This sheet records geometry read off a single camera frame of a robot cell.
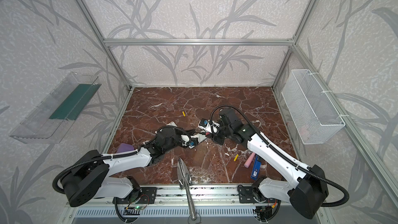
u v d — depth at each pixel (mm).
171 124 990
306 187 382
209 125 632
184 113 1048
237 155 864
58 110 667
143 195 724
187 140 693
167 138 634
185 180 773
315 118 607
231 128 570
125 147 893
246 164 823
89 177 425
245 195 735
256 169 787
